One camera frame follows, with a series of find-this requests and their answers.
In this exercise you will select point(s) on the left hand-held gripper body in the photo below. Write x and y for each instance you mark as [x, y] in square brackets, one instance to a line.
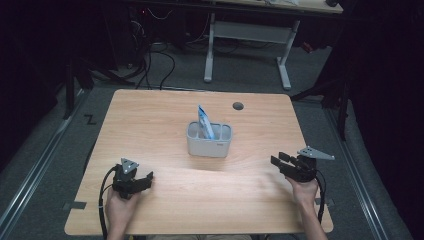
[125, 176]

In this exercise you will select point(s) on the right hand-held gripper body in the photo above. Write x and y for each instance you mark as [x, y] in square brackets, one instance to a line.
[305, 166]

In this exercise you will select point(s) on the white desk organizer holder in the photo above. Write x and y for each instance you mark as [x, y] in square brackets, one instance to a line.
[208, 146]

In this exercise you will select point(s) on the blue and white tube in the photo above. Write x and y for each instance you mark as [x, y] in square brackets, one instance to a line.
[205, 123]

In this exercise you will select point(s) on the person's right hand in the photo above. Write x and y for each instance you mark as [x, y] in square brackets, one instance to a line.
[303, 191]

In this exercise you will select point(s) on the person's left hand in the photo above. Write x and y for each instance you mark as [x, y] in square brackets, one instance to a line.
[120, 208]

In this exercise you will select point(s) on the grey tape strip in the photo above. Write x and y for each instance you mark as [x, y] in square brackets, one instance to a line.
[75, 205]

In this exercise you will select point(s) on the black tape floor mark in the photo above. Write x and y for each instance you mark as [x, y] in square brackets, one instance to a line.
[90, 119]

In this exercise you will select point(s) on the dark round table grommet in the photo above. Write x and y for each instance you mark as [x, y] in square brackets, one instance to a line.
[238, 106]

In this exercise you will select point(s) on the black metal stand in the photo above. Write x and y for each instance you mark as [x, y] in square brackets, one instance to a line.
[341, 100]
[69, 90]

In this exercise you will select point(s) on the white-legged wooden desk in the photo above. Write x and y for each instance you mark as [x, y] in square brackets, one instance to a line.
[248, 31]

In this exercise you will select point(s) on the metal floor rail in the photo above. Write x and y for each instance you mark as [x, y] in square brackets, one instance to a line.
[36, 170]
[358, 176]

